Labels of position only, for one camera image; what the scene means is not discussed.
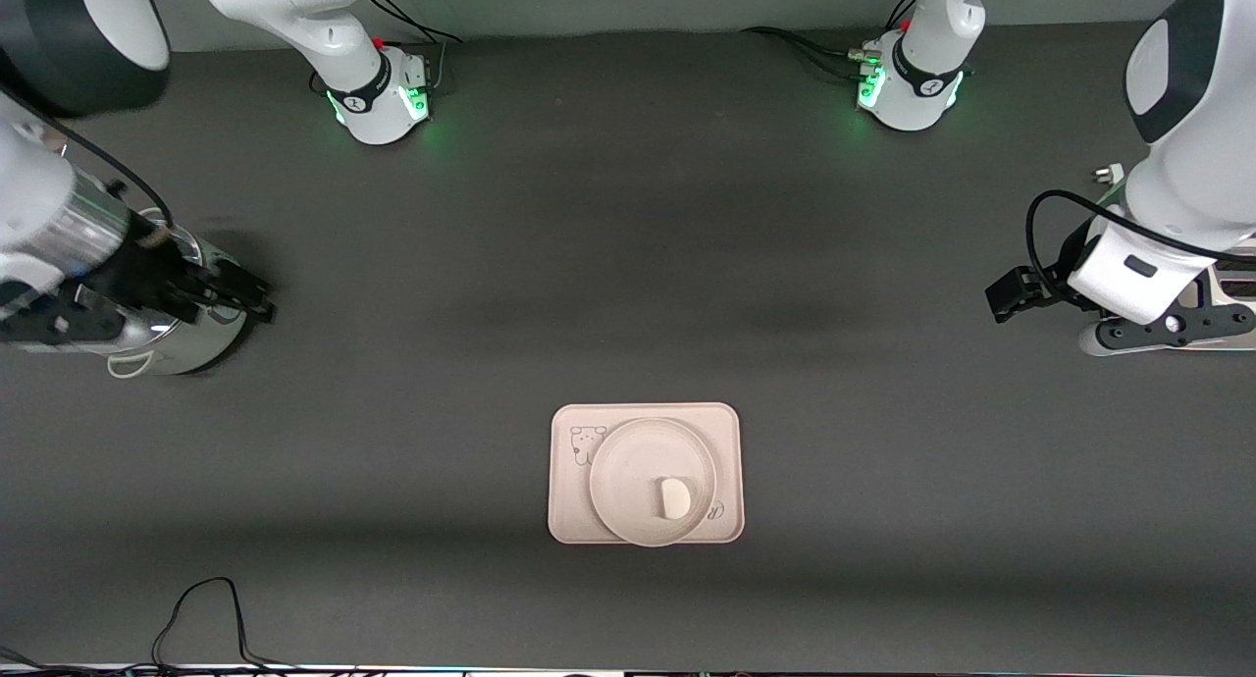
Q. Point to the white steamed bun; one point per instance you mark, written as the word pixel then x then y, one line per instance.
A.
pixel 673 500

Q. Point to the round cream plate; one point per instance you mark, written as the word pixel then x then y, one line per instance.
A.
pixel 628 481

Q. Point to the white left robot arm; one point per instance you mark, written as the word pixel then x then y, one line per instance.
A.
pixel 1187 167

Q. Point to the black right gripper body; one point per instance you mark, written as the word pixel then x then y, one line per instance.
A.
pixel 140 274

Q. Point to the pale green electric pot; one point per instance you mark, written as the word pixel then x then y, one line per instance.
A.
pixel 221 341

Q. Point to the cream rabbit print tray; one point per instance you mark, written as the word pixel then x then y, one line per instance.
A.
pixel 564 500

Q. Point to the white power plug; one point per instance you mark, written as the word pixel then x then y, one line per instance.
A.
pixel 1109 174

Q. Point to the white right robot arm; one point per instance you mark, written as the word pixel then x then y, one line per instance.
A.
pixel 363 78

